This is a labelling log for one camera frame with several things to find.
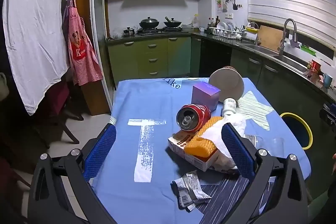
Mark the orange sponge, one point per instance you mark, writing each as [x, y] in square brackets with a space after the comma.
[199, 146]

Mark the green lower cabinets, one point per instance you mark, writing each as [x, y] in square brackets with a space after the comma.
[199, 55]

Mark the red checkered apron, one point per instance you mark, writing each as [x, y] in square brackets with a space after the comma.
[83, 60]

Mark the yellow rimmed trash bin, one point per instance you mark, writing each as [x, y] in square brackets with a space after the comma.
[299, 128]

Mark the small steel pot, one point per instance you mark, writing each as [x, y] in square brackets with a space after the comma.
[129, 32]

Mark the steel sink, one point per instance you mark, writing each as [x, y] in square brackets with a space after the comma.
[285, 60]

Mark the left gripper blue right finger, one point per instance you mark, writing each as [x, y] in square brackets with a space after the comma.
[238, 149]

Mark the red soda can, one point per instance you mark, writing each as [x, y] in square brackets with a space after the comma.
[192, 117]

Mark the blue tablecloth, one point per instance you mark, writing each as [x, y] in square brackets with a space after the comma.
[134, 183]

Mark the purple box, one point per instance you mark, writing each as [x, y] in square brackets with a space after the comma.
[206, 95]

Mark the clear plastic cup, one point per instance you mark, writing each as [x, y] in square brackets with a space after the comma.
[274, 146]

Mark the black wok with lid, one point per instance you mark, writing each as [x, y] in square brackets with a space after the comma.
[149, 23]

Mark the black frying pan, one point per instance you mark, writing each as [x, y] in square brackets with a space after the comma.
[171, 23]

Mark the silver wrapper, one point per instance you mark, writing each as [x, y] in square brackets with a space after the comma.
[189, 191]

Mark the teal mug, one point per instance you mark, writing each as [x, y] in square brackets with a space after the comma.
[327, 80]

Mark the white dish rack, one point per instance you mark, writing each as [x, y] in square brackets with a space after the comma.
[226, 30]

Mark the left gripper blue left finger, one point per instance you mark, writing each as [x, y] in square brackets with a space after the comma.
[99, 151]

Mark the wooden cutting board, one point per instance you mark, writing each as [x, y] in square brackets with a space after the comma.
[269, 37]

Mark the white plastic bag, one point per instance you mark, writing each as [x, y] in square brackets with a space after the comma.
[221, 136]

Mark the white hanging cloth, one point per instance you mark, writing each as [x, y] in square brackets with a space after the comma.
[36, 47]

